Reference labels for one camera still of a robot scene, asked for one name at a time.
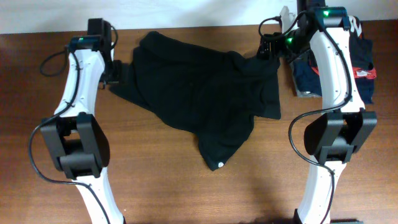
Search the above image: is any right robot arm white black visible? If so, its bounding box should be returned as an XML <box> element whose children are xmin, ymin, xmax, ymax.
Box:
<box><xmin>257</xmin><ymin>1</ymin><xmax>377</xmax><ymax>224</ymax></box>

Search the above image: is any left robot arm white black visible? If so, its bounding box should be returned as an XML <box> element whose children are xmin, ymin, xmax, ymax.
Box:
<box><xmin>38</xmin><ymin>35</ymin><xmax>126</xmax><ymax>223</ymax></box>

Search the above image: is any red folded garment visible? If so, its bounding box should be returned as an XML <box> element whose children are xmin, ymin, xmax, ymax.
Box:
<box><xmin>310</xmin><ymin>67</ymin><xmax>377</xmax><ymax>80</ymax></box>

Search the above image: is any navy folded garment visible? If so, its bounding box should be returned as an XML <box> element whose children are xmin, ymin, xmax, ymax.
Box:
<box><xmin>297</xmin><ymin>52</ymin><xmax>375</xmax><ymax>104</ymax></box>

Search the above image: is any black t-shirt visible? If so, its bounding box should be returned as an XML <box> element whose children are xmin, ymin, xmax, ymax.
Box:
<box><xmin>111</xmin><ymin>31</ymin><xmax>281</xmax><ymax>170</ymax></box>

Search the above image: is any black folded printed shirt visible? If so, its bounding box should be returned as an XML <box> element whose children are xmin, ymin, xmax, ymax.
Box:
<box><xmin>349</xmin><ymin>16</ymin><xmax>374</xmax><ymax>70</ymax></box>

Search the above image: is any grey folded garment bottom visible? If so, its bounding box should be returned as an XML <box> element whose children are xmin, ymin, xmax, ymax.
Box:
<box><xmin>290</xmin><ymin>60</ymin><xmax>322</xmax><ymax>97</ymax></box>

